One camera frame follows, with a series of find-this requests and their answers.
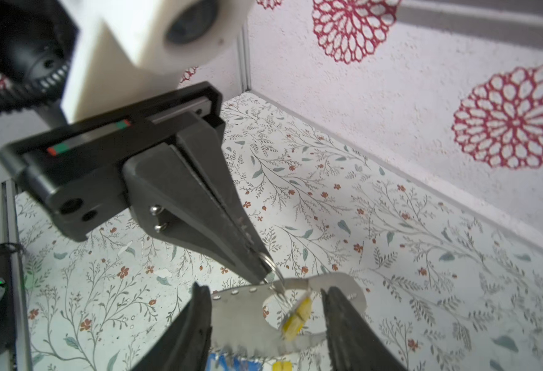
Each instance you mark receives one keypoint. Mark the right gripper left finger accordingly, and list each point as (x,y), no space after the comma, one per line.
(185,345)

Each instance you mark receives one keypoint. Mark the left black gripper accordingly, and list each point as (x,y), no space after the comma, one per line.
(183,194)

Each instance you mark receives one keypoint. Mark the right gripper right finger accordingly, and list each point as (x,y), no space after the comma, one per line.
(352,344)

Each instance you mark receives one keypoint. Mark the blue key tag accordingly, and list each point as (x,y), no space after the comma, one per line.
(221,362)

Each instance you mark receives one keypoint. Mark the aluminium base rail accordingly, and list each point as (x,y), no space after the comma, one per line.
(15,351)

